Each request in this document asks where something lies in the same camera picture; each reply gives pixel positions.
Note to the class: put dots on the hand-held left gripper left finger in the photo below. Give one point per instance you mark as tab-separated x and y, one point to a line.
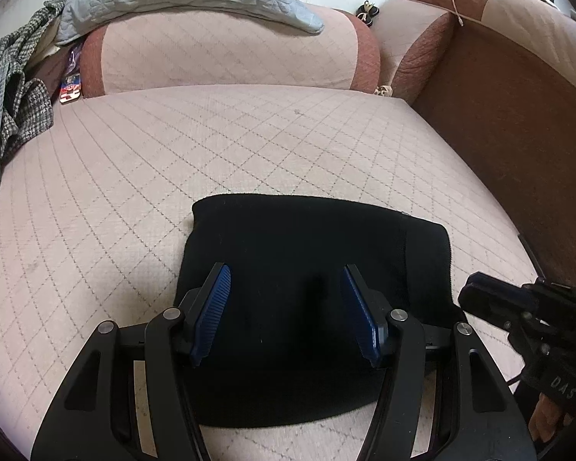
211	312

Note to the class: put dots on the pink and brown quilted sofa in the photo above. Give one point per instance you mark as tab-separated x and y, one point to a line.
221	144

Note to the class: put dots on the houndstooth jacket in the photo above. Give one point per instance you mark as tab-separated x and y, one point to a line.
24	110

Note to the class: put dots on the black beige sandal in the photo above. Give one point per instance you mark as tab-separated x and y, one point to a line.
367	18
366	8

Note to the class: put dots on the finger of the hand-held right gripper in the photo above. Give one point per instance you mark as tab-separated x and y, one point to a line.
482	307
494	288

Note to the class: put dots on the red blue printed packet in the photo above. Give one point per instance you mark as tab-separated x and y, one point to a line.
71	89

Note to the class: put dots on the person's right hand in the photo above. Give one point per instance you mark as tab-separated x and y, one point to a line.
545	418

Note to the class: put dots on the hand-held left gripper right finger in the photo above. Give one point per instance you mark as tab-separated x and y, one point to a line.
360	312

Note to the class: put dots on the black pants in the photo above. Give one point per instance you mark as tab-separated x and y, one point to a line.
293	240

